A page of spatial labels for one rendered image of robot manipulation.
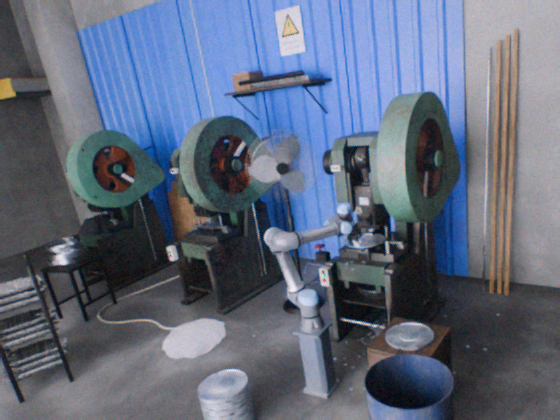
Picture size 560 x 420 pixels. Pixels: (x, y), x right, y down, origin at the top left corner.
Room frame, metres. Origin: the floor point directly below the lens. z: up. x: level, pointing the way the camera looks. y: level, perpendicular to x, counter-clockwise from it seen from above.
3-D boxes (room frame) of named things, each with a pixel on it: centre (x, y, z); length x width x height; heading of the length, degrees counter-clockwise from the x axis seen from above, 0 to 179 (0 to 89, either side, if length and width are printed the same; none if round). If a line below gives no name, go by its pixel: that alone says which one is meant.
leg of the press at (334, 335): (3.32, -0.19, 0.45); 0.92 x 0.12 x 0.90; 145
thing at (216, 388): (2.19, 0.73, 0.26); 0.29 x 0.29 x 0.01
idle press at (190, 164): (4.34, 0.87, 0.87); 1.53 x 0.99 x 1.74; 143
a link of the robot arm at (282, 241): (2.46, 0.08, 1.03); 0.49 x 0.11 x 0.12; 117
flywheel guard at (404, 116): (2.94, -0.67, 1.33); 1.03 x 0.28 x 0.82; 145
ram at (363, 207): (3.02, -0.31, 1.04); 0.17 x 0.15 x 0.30; 145
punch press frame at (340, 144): (3.17, -0.42, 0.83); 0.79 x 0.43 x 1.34; 145
